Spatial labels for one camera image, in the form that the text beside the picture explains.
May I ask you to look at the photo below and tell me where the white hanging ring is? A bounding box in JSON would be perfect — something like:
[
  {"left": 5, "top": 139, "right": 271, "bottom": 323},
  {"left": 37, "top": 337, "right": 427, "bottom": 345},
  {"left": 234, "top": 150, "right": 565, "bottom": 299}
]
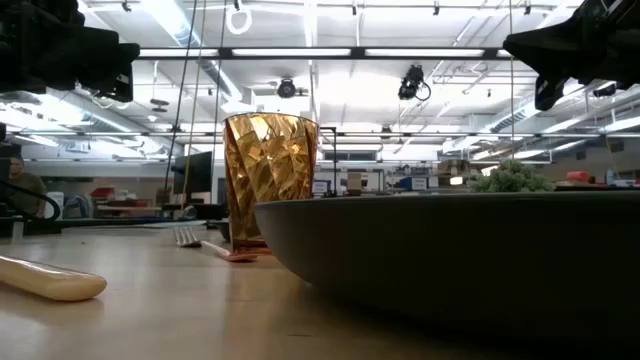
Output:
[{"left": 225, "top": 3, "right": 253, "bottom": 36}]

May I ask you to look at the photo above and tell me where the black round ceiling camera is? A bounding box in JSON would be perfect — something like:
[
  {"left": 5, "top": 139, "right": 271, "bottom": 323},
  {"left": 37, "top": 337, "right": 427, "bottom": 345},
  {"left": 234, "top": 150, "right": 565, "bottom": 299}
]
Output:
[{"left": 276, "top": 77, "right": 298, "bottom": 100}]

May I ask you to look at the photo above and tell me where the black computer monitor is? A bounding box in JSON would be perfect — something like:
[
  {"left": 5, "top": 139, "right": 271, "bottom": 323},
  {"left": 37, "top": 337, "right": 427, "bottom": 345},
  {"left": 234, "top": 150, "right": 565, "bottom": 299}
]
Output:
[{"left": 171, "top": 150, "right": 214, "bottom": 196}]

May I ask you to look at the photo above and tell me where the thin black hanging cable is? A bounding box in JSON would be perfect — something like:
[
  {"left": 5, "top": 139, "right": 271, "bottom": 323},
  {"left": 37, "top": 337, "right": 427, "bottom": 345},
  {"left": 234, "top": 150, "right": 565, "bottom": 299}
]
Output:
[{"left": 211, "top": 0, "right": 227, "bottom": 202}]

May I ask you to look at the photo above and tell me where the black overhead camera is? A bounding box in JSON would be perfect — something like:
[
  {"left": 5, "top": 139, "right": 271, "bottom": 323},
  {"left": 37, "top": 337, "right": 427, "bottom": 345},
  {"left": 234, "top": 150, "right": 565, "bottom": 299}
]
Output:
[{"left": 397, "top": 64, "right": 432, "bottom": 102}]

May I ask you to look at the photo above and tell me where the metal fork with orange handle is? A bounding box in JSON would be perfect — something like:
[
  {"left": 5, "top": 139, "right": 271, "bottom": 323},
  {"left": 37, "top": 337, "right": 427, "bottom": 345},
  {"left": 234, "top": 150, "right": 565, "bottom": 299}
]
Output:
[{"left": 173, "top": 225, "right": 259, "bottom": 264}]

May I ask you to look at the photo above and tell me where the green artificial plant ball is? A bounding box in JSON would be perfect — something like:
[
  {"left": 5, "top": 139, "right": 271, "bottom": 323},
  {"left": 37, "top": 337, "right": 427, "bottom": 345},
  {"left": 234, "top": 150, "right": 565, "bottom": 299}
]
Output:
[{"left": 468, "top": 158, "right": 555, "bottom": 194}]

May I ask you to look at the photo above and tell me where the black overhead light bar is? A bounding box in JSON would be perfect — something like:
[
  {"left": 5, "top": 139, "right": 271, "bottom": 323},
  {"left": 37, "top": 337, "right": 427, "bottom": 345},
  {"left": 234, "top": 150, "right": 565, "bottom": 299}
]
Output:
[{"left": 134, "top": 46, "right": 514, "bottom": 62}]

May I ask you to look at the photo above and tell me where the metal spoon with orange handle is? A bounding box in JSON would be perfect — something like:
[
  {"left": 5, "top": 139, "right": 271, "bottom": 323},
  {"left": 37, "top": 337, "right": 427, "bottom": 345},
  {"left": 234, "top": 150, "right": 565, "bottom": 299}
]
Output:
[{"left": 0, "top": 254, "right": 108, "bottom": 303}]

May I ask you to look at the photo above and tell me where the black round plate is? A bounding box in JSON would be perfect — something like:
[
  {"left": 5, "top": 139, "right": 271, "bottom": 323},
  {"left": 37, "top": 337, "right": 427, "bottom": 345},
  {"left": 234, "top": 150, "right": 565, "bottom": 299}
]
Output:
[{"left": 253, "top": 191, "right": 640, "bottom": 347}]

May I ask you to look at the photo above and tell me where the person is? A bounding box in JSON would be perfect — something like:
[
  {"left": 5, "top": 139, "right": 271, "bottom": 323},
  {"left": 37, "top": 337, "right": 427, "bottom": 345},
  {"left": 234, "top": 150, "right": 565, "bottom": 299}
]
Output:
[{"left": 8, "top": 154, "right": 47, "bottom": 217}]

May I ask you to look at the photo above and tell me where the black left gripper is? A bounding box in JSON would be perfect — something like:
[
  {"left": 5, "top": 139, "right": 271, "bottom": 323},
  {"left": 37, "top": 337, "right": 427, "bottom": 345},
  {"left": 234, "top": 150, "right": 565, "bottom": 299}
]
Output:
[{"left": 0, "top": 0, "right": 142, "bottom": 104}]

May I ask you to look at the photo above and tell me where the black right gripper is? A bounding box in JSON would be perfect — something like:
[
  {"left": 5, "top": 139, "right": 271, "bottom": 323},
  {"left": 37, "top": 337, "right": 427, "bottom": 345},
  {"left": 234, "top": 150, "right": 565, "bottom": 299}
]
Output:
[{"left": 502, "top": 0, "right": 640, "bottom": 112}]

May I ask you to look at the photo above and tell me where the yellow hanging cable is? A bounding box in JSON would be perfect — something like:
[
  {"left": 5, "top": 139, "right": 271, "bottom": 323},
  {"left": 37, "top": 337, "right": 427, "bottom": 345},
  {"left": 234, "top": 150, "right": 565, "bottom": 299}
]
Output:
[{"left": 180, "top": 0, "right": 208, "bottom": 202}]

